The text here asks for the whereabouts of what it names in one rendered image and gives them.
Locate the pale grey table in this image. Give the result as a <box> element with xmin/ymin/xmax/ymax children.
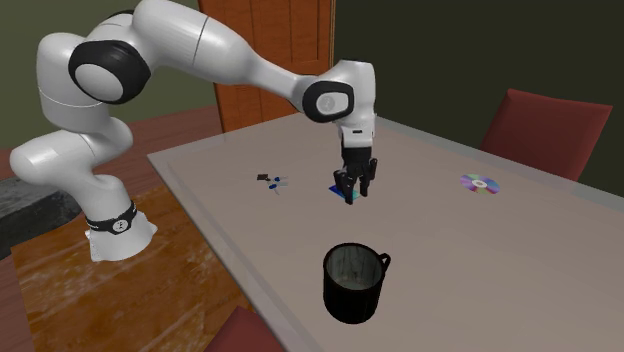
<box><xmin>147</xmin><ymin>112</ymin><xmax>624</xmax><ymax>352</ymax></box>

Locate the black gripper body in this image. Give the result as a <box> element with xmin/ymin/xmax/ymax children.
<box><xmin>340</xmin><ymin>145</ymin><xmax>379</xmax><ymax>180</ymax></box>

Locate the blue flat card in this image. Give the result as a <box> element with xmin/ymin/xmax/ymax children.
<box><xmin>327</xmin><ymin>183</ymin><xmax>362</xmax><ymax>202</ymax></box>

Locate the brown wooden door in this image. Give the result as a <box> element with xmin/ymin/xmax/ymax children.
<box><xmin>196</xmin><ymin>0</ymin><xmax>338</xmax><ymax>134</ymax></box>

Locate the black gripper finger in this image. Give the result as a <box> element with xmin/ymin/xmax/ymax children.
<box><xmin>333</xmin><ymin>167</ymin><xmax>358</xmax><ymax>206</ymax></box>
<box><xmin>357</xmin><ymin>158</ymin><xmax>379</xmax><ymax>199</ymax></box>

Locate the black mug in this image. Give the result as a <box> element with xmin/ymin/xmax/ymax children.
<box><xmin>322</xmin><ymin>242</ymin><xmax>393</xmax><ymax>326</ymax></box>

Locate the wood patterned robot stand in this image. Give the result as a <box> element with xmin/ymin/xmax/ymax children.
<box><xmin>9</xmin><ymin>182</ymin><xmax>256</xmax><ymax>352</ymax></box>

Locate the rainbow compact disc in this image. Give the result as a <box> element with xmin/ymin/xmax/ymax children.
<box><xmin>459</xmin><ymin>173</ymin><xmax>502</xmax><ymax>196</ymax></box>

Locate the red chair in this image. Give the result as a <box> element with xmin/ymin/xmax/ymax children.
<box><xmin>479</xmin><ymin>88</ymin><xmax>614</xmax><ymax>183</ymax></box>
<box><xmin>203</xmin><ymin>305</ymin><xmax>287</xmax><ymax>352</ymax></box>

